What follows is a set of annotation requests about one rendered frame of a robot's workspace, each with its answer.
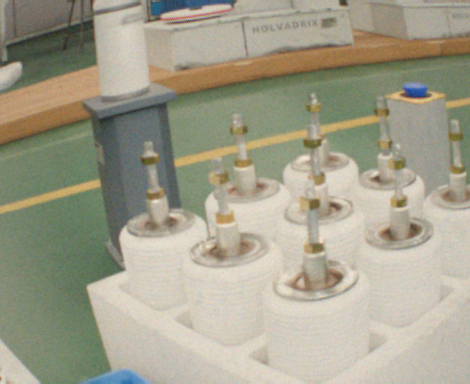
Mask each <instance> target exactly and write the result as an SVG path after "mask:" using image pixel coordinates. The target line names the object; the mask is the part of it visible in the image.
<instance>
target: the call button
mask: <svg viewBox="0 0 470 384"><path fill-rule="evenodd" d="M403 91H404V92H406V96H410V97H422V96H424V95H425V96H426V91H428V87H427V85H426V84H423V83H418V82H414V83H409V82H408V83H406V84H404V85H403Z"/></svg>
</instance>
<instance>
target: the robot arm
mask: <svg viewBox="0 0 470 384"><path fill-rule="evenodd" d="M93 13H94V16H93V17H94V26H95V27H94V30H95V38H96V41H95V43H96V51H97V61H98V63H97V65H98V70H99V71H98V74H99V84H100V94H101V99H102V101H101V102H102V103H103V102H118V101H121V100H128V99H133V98H137V97H139V96H140V95H143V94H146V93H148V92H150V87H151V85H150V80H149V74H148V72H149V68H148V63H147V58H148V57H147V52H146V41H145V31H144V26H143V25H144V21H143V12H142V2H141V0H97V1H95V2H94V3H93ZM21 69H22V66H21V64H20V63H19V62H17V63H14V64H10V65H7V66H6V67H4V68H0V90H5V89H7V88H8V87H10V86H11V85H12V84H14V83H15V82H16V81H17V79H18V78H19V77H20V76H21V75H22V72H21Z"/></svg>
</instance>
